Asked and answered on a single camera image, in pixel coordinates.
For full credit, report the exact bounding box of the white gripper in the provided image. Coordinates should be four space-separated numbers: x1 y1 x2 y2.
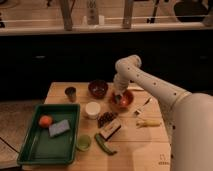
114 79 128 97

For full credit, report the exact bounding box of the red bowl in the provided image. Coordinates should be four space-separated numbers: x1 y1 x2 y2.
109 90 134 111

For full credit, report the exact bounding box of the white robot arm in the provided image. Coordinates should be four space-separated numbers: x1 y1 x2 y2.
113 55 213 171

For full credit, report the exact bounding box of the dark brown bowl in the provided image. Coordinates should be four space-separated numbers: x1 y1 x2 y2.
88 80 108 99

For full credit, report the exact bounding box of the white cup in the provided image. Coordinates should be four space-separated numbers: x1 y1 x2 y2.
85 102 101 119

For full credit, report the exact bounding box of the dark grape bunch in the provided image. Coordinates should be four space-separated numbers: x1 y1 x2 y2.
98 112 118 128

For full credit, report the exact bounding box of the brown white box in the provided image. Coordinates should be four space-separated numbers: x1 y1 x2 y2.
100 119 121 140

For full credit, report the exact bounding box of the yellow banana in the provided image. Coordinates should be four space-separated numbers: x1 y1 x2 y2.
136 120 161 128

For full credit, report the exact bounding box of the dark metal cup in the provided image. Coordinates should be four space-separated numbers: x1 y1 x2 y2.
65 87 76 102

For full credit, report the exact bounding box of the green plastic cup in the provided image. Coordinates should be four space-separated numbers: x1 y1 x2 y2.
76 135 91 151

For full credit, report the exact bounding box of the blue sponge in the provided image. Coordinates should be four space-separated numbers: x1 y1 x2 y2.
49 120 70 137

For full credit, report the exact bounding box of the orange fruit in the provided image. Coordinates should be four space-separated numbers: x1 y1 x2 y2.
38 115 53 128

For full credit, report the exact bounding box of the green plastic tray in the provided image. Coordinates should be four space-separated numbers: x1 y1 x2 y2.
17 104 80 165

